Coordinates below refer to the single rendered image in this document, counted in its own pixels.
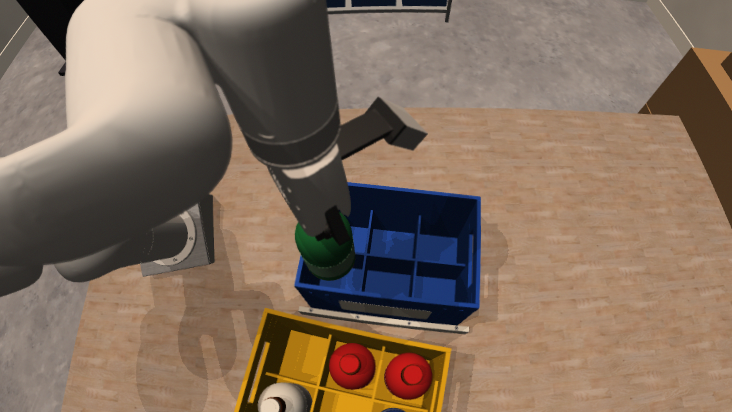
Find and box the orange divided crate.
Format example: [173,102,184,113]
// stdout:
[234,308,451,412]

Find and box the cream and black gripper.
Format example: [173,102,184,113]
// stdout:
[250,122,351,246]

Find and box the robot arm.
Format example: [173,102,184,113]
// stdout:
[0,0,340,297]

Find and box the blue crate with dividers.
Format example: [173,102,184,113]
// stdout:
[294,182,481,326]

